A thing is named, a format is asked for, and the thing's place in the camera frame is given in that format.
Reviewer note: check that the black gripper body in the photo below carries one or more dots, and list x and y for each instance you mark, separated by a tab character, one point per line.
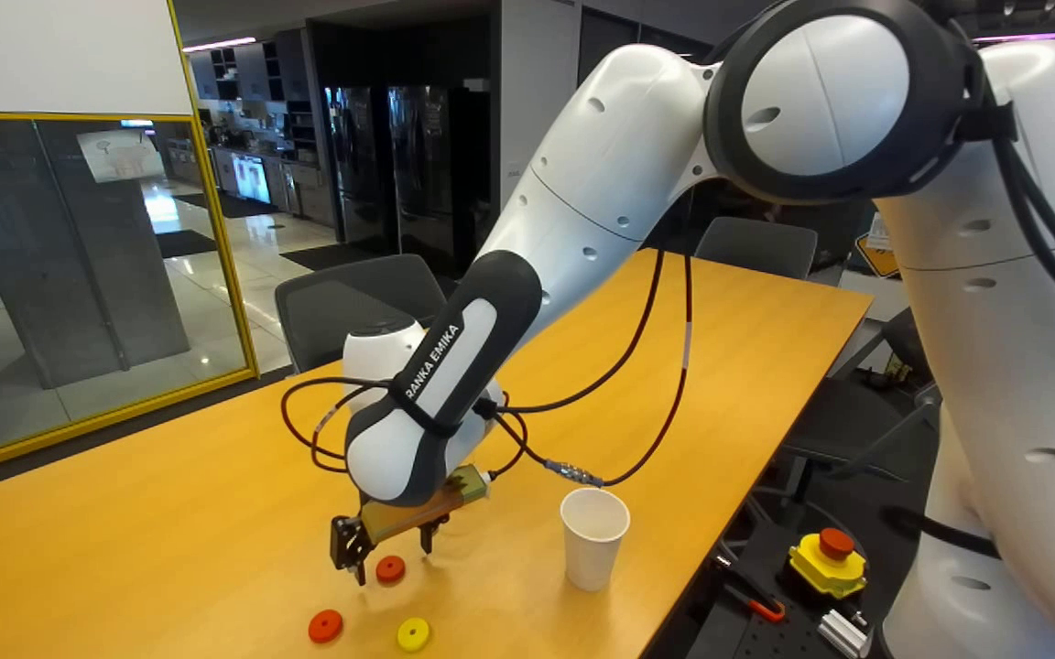
368	514

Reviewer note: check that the orange round disc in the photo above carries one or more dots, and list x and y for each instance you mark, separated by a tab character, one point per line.
325	626
389	569

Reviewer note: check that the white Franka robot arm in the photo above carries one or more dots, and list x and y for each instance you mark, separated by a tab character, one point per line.
623	159

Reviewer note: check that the yellow round disc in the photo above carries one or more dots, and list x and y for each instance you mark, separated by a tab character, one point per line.
412	635

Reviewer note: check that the white paper cup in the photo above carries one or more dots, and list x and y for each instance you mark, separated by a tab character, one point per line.
590	553

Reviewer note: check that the grey office chair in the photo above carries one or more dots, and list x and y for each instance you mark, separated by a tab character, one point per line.
345	304
761	242
853	423

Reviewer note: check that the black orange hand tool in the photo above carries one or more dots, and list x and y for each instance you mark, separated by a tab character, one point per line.
755	604

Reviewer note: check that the black display cabinets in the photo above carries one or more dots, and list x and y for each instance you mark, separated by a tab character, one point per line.
419	159

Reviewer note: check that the yellow red emergency stop button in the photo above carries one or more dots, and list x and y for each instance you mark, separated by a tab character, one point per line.
826	569

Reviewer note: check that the yellow framed glass partition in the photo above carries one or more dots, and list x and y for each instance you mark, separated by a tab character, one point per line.
63	242

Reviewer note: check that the silver metal block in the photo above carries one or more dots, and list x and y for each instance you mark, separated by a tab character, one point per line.
845	631

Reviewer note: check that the yellow and white sign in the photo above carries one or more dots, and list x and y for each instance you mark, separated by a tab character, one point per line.
877	254

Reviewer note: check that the tan wrist camera block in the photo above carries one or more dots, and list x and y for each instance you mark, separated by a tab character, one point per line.
412	514

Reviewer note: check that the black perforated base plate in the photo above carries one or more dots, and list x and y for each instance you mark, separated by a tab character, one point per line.
723	635

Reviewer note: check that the white wall panel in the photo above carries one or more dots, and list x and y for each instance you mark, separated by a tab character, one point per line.
63	56

